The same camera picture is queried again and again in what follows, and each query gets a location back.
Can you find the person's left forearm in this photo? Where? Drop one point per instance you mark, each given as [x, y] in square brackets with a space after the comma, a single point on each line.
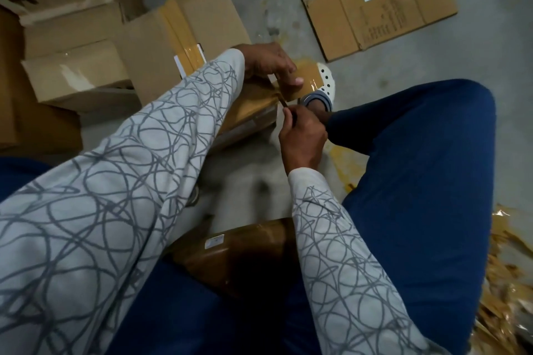
[108, 226]

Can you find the person's right white clog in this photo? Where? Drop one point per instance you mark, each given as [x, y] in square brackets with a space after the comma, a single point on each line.
[321, 88]

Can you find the person's right hand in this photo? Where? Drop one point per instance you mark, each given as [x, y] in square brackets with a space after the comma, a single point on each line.
[301, 138]

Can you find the brown plastic-wrapped stool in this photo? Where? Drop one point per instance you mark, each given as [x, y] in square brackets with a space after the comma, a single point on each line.
[237, 255]

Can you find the person's left hand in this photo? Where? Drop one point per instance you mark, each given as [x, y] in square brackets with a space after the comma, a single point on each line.
[266, 63]

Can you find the small cardboard box being taped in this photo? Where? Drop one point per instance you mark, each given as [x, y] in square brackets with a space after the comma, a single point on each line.
[75, 68]
[200, 18]

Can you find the brown packing tape roll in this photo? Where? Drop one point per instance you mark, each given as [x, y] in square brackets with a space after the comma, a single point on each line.
[306, 78]

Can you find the crumpled brown tape scraps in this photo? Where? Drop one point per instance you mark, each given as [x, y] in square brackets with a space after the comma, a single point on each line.
[504, 292]

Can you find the person's right forearm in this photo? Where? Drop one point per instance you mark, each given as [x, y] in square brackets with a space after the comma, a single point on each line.
[350, 276]

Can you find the person's blue trousers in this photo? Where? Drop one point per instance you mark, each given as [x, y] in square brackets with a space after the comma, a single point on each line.
[433, 201]

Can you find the large black-label cardboard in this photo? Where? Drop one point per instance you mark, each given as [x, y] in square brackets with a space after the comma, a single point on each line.
[33, 117]

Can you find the brown cardboard sheet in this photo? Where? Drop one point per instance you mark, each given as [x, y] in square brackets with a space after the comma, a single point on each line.
[366, 1]

